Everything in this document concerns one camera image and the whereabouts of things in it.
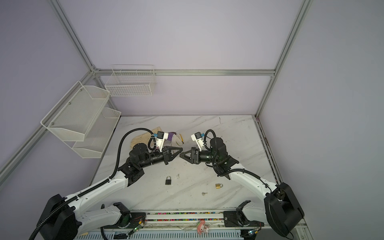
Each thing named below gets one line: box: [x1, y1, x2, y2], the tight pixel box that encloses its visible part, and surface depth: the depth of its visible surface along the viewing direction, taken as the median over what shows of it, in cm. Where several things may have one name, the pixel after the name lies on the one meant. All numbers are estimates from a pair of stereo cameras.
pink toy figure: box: [197, 220, 210, 235], surface depth 70 cm
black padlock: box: [165, 176, 172, 185], surface depth 88 cm
